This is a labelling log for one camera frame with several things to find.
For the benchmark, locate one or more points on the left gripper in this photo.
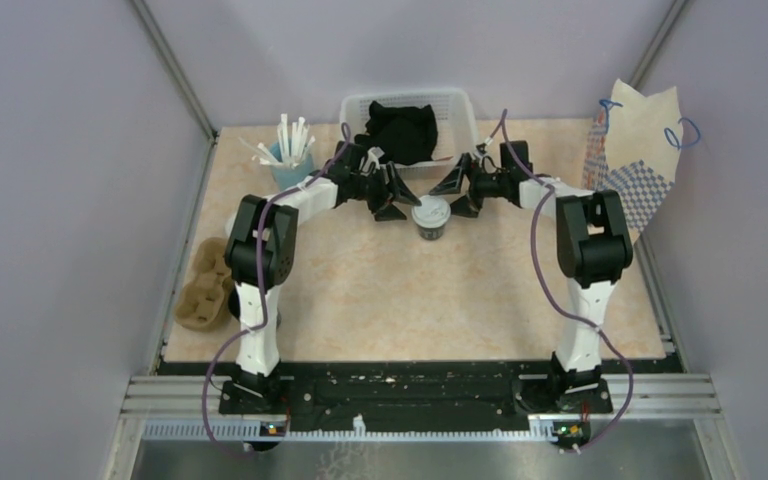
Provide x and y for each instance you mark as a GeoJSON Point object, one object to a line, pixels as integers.
{"type": "Point", "coordinates": [394, 190]}

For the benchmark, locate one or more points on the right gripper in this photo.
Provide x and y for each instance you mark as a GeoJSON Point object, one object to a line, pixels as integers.
{"type": "Point", "coordinates": [451, 184]}

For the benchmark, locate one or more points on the white coffee cup lid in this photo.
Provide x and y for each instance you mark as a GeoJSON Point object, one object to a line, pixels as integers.
{"type": "Point", "coordinates": [431, 212]}

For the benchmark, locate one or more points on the dark printed coffee cup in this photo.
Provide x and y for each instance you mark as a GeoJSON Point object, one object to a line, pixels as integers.
{"type": "Point", "coordinates": [431, 233]}

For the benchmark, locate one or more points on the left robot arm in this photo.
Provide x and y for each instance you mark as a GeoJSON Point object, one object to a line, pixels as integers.
{"type": "Point", "coordinates": [261, 247]}

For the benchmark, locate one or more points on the checkered paper takeout bag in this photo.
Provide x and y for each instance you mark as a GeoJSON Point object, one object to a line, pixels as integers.
{"type": "Point", "coordinates": [633, 148]}

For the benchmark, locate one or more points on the white plastic basket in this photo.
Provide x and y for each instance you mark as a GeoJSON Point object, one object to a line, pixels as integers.
{"type": "Point", "coordinates": [454, 117]}

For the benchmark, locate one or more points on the black cloth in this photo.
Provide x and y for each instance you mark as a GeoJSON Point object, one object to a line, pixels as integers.
{"type": "Point", "coordinates": [407, 135]}

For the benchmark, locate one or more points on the blue straw holder cup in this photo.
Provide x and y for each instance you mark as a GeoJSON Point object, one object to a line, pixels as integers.
{"type": "Point", "coordinates": [288, 177]}

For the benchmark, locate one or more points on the white lid stack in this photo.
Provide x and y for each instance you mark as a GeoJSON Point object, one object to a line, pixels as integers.
{"type": "Point", "coordinates": [229, 225]}

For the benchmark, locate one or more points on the brown cardboard cup carrier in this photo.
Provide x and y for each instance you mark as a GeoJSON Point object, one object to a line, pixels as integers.
{"type": "Point", "coordinates": [202, 304]}

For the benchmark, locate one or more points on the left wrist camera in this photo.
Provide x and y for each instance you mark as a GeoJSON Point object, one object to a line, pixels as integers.
{"type": "Point", "coordinates": [371, 161]}

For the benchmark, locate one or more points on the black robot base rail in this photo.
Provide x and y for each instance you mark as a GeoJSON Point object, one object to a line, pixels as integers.
{"type": "Point", "coordinates": [433, 402]}

